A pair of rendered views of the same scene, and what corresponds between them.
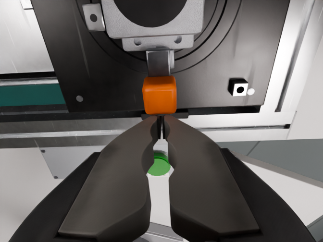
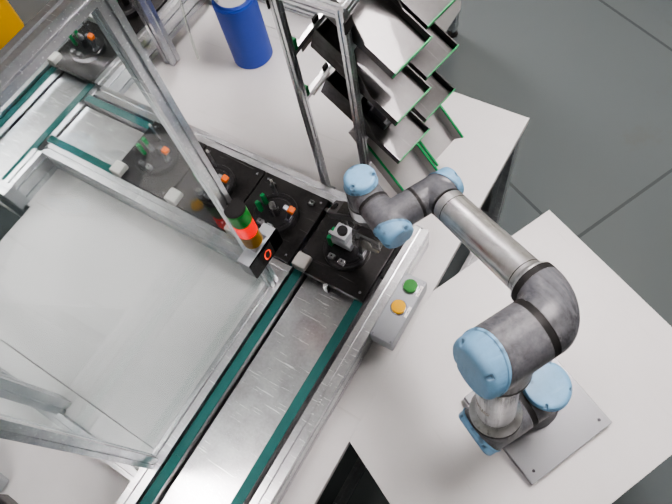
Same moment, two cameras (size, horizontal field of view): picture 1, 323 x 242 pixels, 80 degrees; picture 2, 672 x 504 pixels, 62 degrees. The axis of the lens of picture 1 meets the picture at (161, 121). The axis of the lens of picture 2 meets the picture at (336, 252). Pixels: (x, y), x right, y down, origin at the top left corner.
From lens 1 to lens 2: 1.47 m
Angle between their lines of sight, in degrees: 55
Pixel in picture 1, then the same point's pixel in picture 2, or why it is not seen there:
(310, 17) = not seen: hidden behind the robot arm
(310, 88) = (431, 220)
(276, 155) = not seen: outside the picture
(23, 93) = (345, 320)
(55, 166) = (383, 335)
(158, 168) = (411, 284)
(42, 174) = (403, 405)
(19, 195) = (412, 448)
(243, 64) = not seen: hidden behind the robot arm
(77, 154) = (384, 319)
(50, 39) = (337, 285)
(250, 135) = (418, 243)
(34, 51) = (336, 312)
